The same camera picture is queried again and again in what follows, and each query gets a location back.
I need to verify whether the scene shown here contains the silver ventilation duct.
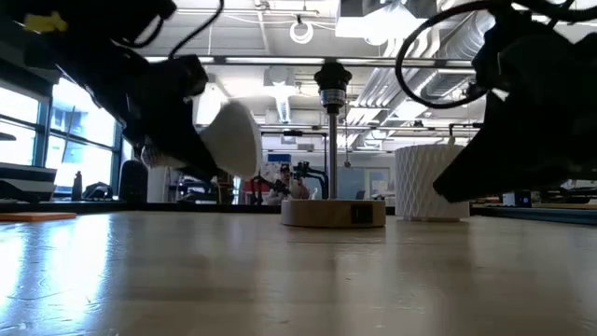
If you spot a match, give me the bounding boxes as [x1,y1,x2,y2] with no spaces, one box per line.
[335,11,496,150]

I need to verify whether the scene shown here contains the white box device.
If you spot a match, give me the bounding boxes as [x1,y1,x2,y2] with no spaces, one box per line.
[502,189,534,208]

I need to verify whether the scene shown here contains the black bag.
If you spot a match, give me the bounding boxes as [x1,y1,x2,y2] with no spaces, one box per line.
[82,181,115,202]

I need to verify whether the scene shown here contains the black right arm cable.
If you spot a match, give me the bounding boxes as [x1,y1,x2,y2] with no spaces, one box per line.
[395,0,514,111]

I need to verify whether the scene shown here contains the white globe lightbulb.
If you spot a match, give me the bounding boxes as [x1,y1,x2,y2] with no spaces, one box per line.
[139,100,263,179]

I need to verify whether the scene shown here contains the black rounded bin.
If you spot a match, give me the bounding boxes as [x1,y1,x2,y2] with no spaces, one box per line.
[118,160,149,203]

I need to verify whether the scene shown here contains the black background rig frame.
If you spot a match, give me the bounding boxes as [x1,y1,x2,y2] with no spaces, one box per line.
[258,129,329,202]

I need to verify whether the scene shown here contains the dark water bottle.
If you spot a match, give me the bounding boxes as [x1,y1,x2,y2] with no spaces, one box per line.
[71,170,84,202]

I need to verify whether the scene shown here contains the white and black box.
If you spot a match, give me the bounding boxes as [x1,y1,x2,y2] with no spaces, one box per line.
[0,161,58,203]

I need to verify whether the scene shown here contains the lamp with round wooden base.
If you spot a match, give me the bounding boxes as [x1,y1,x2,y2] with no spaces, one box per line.
[281,62,387,229]

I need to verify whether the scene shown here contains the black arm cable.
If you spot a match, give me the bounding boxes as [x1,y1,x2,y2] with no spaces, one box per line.
[395,0,514,111]
[114,0,226,60]

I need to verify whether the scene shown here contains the orange sticky note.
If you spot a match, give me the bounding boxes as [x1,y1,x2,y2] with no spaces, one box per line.
[0,212,78,223]

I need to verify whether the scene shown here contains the black metal rig frame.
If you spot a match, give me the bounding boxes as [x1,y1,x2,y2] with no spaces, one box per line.
[0,200,597,227]

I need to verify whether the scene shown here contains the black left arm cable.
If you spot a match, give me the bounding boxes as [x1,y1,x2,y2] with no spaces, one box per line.
[114,0,226,60]

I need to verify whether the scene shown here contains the person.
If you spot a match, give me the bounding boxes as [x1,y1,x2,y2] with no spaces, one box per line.
[266,162,312,206]

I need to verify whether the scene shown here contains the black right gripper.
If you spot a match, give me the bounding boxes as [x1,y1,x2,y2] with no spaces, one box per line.
[432,7,597,204]

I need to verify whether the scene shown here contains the white coiled ceiling cable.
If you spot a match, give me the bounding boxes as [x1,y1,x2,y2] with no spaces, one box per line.
[288,19,315,46]

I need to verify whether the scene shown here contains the large window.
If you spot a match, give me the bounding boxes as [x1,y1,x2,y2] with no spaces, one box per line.
[0,77,126,196]

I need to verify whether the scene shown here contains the white textured cup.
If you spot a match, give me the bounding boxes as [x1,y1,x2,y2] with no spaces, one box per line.
[395,143,471,222]

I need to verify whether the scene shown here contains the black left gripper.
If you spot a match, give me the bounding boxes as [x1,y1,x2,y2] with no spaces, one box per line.
[22,32,221,181]

